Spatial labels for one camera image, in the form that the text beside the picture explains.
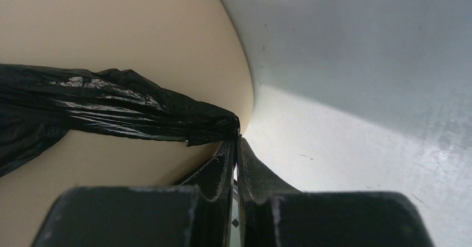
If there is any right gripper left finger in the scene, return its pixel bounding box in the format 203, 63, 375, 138
32, 141, 236, 246

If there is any yellow capybara trash bin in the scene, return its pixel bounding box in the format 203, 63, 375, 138
1, 0, 254, 246

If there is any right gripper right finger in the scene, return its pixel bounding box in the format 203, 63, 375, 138
237, 138, 434, 246

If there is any black trash bag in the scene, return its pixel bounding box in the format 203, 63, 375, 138
1, 64, 240, 175

